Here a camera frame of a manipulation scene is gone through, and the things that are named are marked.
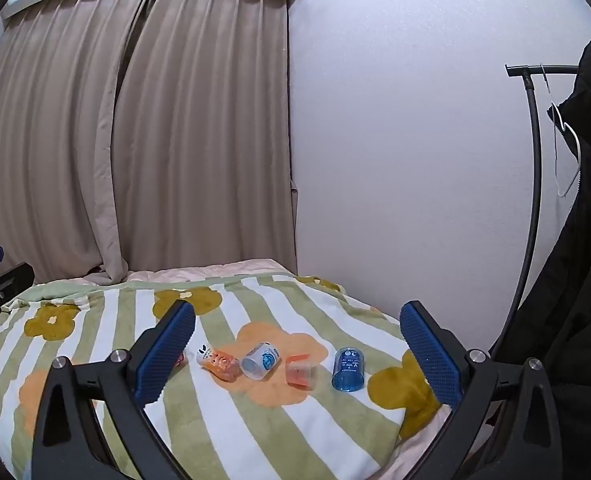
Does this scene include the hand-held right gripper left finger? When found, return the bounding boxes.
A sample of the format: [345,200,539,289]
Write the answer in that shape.
[31,299,197,480]

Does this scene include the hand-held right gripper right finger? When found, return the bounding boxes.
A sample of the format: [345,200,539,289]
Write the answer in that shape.
[399,301,564,480]

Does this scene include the clear blue plastic cup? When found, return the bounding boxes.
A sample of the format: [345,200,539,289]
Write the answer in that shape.
[331,346,367,392]

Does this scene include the white cup with blue print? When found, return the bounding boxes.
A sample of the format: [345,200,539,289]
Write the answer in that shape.
[240,341,280,380]

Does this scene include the small clear orange cup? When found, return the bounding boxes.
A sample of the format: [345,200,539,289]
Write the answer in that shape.
[285,353,318,389]

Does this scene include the pink bed sheet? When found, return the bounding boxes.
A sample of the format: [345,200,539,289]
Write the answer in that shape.
[125,258,297,284]

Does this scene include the striped flower blanket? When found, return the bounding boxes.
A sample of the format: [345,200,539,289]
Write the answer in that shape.
[0,272,443,480]

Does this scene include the beige curtain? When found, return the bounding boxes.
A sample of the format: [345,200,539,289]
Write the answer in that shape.
[109,0,300,273]
[0,0,157,287]

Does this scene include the black coat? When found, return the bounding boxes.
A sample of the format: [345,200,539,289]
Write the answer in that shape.
[490,34,591,480]

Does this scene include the black clothes rack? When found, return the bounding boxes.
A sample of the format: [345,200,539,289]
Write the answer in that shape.
[505,63,583,357]

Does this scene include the white clothes hanger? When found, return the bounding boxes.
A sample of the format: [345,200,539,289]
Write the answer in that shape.
[540,62,584,199]

